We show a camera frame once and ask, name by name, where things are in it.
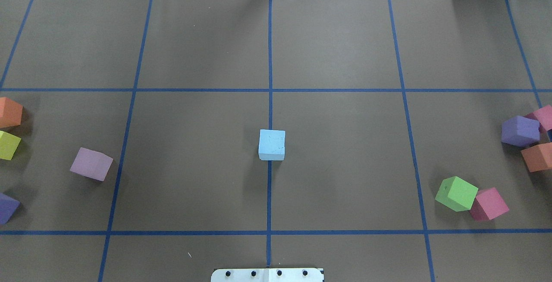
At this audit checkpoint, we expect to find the dark pink foam block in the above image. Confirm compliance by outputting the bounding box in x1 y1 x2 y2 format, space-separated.
469 187 509 221

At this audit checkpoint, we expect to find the purple foam block near red bin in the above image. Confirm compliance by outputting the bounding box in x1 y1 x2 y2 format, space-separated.
501 116 540 147

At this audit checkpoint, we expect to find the yellow foam block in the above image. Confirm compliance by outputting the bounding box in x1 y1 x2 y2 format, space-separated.
0 131 22 160

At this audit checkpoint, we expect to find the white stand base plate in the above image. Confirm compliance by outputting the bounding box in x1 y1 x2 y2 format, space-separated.
210 268 325 282

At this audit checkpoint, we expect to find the orange foam block near red bin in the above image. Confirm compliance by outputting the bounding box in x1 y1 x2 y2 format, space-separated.
521 142 552 172

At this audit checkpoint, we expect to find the purple foam block near blue bin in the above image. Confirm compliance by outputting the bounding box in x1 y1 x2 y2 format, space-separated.
0 193 20 225

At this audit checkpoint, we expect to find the pink foam block near red bin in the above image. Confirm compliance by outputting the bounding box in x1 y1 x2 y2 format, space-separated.
524 104 552 133

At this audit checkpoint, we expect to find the light pink foam block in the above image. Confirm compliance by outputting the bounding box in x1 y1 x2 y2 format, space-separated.
70 147 113 182

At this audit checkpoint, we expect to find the orange foam block near blue bin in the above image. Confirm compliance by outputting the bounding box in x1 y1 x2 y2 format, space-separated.
0 97 23 128

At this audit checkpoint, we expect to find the green foam block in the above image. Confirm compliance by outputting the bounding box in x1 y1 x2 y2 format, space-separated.
435 176 479 212

